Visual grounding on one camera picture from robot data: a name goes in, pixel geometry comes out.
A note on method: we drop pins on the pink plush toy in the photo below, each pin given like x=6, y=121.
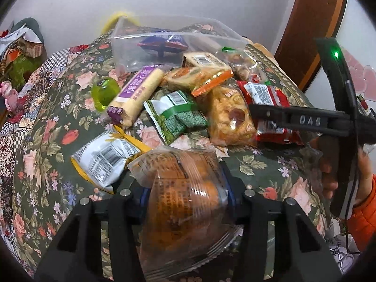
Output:
x=8, y=95

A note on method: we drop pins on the green jelly cup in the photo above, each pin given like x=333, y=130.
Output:
x=104, y=94

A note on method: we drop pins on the clear orange pastry packet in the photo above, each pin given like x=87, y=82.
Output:
x=188, y=205

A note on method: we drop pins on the pile of colourful clothes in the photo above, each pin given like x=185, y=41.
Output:
x=20, y=50

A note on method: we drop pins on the person's right forearm orange sleeve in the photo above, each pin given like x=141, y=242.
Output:
x=365, y=214

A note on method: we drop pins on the red snack packet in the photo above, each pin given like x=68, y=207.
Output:
x=264, y=94

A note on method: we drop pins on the person's right hand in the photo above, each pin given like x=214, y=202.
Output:
x=328, y=179

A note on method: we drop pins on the clear fried pastry packet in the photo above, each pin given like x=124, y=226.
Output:
x=229, y=117

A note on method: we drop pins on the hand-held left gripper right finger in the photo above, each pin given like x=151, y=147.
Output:
x=231, y=200

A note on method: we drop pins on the green snack packet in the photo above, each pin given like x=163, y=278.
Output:
x=170, y=114

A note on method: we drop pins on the white printed cloth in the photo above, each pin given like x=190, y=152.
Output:
x=342, y=246

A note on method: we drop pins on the pale yellow cracker packet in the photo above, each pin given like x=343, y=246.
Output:
x=202, y=60

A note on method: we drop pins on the purple snack packet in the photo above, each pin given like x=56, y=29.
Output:
x=164, y=42

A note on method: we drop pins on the yellow fluffy object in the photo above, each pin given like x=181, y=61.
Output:
x=117, y=20

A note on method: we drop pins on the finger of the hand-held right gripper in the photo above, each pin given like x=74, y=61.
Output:
x=268, y=115

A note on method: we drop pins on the clear nut snack packet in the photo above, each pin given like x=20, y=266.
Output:
x=243, y=64

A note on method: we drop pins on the patchwork checkered blanket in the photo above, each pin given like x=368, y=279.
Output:
x=55, y=60

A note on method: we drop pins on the clear plastic container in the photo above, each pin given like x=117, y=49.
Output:
x=129, y=50

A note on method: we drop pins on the brown wooden door frame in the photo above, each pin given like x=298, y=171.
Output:
x=311, y=20

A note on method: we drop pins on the floral green bedspread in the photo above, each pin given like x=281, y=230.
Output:
x=264, y=167

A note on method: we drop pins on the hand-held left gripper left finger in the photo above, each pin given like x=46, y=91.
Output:
x=143, y=202

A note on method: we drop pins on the purple label rice cracker roll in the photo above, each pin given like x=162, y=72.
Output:
x=138, y=91

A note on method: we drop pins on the orange edged cracker packet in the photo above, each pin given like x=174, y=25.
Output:
x=194, y=79

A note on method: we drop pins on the yellow and white snack packet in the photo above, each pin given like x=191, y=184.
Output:
x=100, y=158

